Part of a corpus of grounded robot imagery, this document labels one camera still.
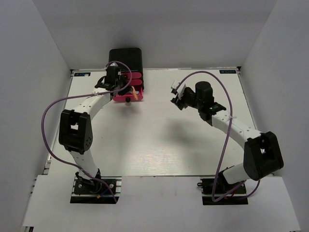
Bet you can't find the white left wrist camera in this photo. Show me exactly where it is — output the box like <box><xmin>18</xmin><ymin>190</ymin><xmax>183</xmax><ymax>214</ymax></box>
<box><xmin>105</xmin><ymin>61</ymin><xmax>119</xmax><ymax>69</ymax></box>

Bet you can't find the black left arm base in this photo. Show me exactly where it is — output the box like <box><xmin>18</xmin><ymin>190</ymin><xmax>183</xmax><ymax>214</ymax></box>
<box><xmin>70</xmin><ymin>176</ymin><xmax>122</xmax><ymax>204</ymax></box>

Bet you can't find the orange highlighter pen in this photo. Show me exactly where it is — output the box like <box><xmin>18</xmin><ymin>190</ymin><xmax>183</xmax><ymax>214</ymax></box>
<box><xmin>130</xmin><ymin>86</ymin><xmax>140</xmax><ymax>101</ymax></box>

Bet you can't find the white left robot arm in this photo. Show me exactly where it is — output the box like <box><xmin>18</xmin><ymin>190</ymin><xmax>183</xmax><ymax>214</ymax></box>
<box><xmin>58</xmin><ymin>65</ymin><xmax>133</xmax><ymax>193</ymax></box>

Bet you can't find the pink bottom drawer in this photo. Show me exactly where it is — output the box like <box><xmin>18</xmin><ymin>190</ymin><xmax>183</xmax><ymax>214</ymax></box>
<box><xmin>113</xmin><ymin>86</ymin><xmax>143</xmax><ymax>103</ymax></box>

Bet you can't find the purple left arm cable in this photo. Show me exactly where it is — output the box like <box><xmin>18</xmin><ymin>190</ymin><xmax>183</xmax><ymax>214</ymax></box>
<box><xmin>41</xmin><ymin>60</ymin><xmax>136</xmax><ymax>203</ymax></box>

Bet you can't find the blue left corner label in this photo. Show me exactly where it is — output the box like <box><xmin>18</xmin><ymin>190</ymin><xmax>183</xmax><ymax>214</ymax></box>
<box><xmin>74</xmin><ymin>72</ymin><xmax>91</xmax><ymax>77</ymax></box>

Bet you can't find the pink drawer with black knob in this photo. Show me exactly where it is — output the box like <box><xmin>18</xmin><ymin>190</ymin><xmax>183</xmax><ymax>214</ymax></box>
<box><xmin>121</xmin><ymin>72</ymin><xmax>142</xmax><ymax>79</ymax></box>

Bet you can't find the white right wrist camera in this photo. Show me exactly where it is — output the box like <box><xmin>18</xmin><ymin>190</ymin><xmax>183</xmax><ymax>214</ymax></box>
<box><xmin>171</xmin><ymin>80</ymin><xmax>186</xmax><ymax>96</ymax></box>

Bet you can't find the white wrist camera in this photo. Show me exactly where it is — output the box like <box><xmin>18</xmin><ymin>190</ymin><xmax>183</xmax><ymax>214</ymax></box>
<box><xmin>171</xmin><ymin>80</ymin><xmax>186</xmax><ymax>96</ymax></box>
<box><xmin>105</xmin><ymin>61</ymin><xmax>119</xmax><ymax>69</ymax></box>

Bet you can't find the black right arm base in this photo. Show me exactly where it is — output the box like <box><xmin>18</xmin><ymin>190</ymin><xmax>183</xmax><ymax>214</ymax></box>
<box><xmin>197</xmin><ymin>177</ymin><xmax>248</xmax><ymax>205</ymax></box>

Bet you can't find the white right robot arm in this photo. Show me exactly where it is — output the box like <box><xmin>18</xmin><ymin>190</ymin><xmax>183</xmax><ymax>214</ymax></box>
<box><xmin>171</xmin><ymin>80</ymin><xmax>284</xmax><ymax>193</ymax></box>

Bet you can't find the black drawer cabinet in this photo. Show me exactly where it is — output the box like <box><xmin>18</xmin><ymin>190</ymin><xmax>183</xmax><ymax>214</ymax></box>
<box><xmin>109</xmin><ymin>47</ymin><xmax>144</xmax><ymax>90</ymax></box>

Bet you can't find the blue table corner label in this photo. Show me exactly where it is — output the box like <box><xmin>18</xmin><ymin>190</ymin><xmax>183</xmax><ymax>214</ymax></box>
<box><xmin>219</xmin><ymin>70</ymin><xmax>237</xmax><ymax>74</ymax></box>

